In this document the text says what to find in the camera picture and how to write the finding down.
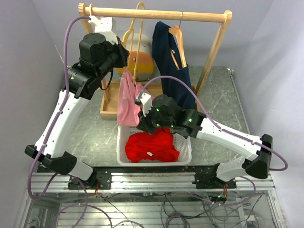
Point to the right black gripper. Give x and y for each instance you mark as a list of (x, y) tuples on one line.
[(144, 123)]

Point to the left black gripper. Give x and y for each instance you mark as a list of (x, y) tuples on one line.
[(123, 53)]

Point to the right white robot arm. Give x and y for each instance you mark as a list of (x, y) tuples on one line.
[(163, 113)]

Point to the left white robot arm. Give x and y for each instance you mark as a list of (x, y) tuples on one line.
[(99, 55)]

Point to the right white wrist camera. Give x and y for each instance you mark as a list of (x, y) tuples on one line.
[(144, 100)]

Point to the light wooden hanger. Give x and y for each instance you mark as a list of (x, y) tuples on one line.
[(91, 14)]

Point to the white orange round appliance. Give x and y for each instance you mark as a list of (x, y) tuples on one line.
[(142, 62)]

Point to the pink t shirt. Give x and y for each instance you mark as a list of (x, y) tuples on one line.
[(127, 110)]

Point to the wooden clothes rack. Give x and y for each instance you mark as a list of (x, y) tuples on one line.
[(108, 109)]

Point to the white plastic basket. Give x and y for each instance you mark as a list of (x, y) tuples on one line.
[(181, 144)]

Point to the navy blue t shirt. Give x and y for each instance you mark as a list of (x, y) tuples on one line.
[(166, 55)]

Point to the brown wooden hanger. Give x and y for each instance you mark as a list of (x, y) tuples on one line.
[(177, 33)]

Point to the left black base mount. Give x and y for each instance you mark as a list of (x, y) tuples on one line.
[(100, 179)]

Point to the red t shirt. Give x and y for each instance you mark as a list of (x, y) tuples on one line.
[(155, 147)]

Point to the aluminium rail frame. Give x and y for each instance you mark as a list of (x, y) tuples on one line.
[(157, 179)]

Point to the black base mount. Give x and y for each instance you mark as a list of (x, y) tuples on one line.
[(205, 178), (100, 179)]

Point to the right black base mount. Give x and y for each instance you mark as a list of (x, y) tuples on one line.
[(205, 178)]

